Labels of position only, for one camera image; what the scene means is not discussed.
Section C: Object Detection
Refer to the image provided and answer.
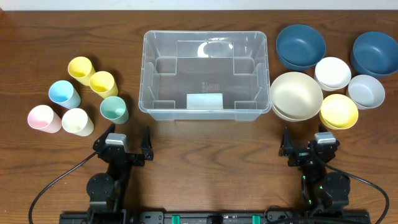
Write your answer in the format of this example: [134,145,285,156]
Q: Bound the dark blue bowl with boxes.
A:
[350,32,397,79]
[276,24,326,71]

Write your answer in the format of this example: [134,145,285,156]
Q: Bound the light blue cup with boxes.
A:
[49,80,81,109]

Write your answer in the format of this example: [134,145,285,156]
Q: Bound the large beige bowl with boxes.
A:
[270,72,323,122]

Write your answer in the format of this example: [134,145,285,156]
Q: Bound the yellow cup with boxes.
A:
[67,57,95,86]
[90,71,119,99]

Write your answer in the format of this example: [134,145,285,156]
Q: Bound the white small bowl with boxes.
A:
[314,57,352,91]

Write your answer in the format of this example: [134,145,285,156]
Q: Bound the clear plastic storage container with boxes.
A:
[138,30,271,121]

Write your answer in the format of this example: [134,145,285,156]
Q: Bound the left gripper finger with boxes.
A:
[140,127,154,161]
[93,124,116,152]

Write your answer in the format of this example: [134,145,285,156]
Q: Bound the yellow cup rear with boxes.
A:
[67,57,95,86]

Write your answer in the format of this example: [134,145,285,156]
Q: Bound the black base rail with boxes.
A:
[58,210,372,224]

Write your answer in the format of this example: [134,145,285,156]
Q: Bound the mint green cup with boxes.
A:
[100,96,129,124]

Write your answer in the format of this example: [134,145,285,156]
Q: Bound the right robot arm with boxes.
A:
[279,124,350,216]

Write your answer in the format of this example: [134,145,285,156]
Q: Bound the grey small bowl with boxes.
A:
[346,75,386,110]

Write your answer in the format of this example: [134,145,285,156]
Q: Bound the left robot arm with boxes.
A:
[86,124,154,224]

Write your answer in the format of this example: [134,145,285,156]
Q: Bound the yellow cup front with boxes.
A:
[90,71,119,99]

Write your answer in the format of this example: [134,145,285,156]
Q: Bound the cream white cup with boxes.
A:
[62,108,94,137]

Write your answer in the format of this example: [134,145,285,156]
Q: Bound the pink cup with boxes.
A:
[27,105,62,133]

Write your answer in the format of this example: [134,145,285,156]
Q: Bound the yellow small bowl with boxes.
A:
[319,94,359,130]

